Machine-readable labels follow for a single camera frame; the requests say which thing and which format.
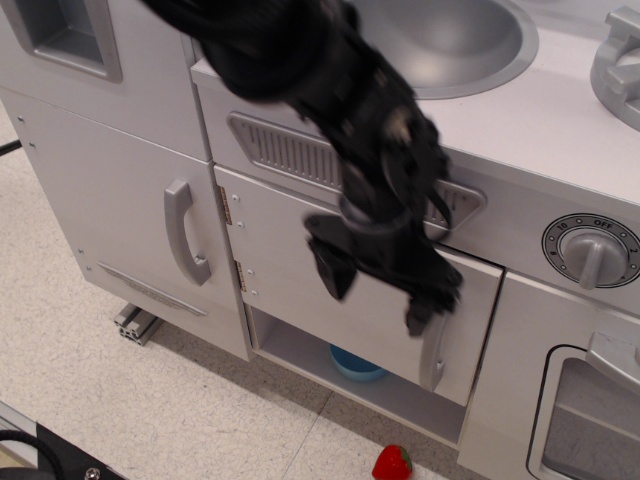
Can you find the red toy strawberry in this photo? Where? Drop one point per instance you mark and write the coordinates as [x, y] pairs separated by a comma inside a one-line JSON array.
[[393, 463]]

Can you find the grey cabinet door handle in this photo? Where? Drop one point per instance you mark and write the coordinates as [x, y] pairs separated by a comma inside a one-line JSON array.
[[431, 361]]

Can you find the grey vent grille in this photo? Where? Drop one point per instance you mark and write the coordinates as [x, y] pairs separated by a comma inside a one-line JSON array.
[[313, 161]]

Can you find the aluminium extrusion bar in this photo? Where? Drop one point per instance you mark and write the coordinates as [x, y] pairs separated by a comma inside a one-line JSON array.
[[136, 324]]

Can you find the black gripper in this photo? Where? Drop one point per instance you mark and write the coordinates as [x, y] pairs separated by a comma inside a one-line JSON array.
[[398, 254]]

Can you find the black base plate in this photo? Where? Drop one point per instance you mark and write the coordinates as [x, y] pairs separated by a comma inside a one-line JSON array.
[[75, 462]]

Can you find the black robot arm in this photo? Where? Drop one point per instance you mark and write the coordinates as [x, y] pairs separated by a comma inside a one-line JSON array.
[[310, 55]]

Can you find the white cabinet door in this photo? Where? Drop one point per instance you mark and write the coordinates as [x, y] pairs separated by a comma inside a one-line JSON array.
[[269, 240]]

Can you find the white toy kitchen unit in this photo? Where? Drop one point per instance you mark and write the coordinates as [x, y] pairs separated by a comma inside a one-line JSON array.
[[241, 394]]

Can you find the silver fridge emblem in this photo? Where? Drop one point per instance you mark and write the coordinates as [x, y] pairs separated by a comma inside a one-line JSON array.
[[152, 292]]

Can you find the grey toy faucet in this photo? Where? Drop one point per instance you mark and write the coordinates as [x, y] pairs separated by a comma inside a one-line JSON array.
[[614, 84]]

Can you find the blue bowl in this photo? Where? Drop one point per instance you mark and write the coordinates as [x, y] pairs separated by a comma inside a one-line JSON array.
[[354, 367]]

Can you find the grey timer knob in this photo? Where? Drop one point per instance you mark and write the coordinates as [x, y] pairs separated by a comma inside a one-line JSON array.
[[593, 251]]

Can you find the grey oven door handle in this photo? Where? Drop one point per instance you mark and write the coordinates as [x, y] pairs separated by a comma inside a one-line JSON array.
[[616, 359]]

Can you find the grey fridge door handle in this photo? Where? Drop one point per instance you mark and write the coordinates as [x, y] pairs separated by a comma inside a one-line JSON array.
[[177, 202]]

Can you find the silver sink bowl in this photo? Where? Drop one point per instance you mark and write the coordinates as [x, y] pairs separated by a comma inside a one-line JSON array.
[[451, 48]]

